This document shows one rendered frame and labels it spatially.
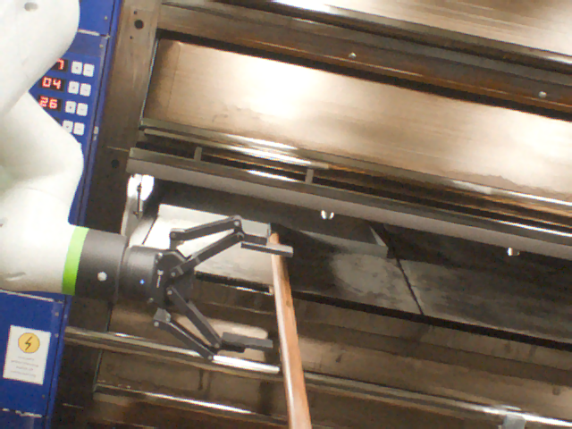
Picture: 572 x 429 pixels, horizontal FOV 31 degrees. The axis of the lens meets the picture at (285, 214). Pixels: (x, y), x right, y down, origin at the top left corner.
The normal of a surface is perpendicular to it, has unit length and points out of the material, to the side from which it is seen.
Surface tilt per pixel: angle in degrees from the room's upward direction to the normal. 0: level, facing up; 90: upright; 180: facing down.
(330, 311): 90
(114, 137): 90
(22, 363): 90
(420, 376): 70
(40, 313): 90
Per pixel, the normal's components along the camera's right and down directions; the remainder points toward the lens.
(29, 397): 0.01, 0.22
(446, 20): 0.07, -0.13
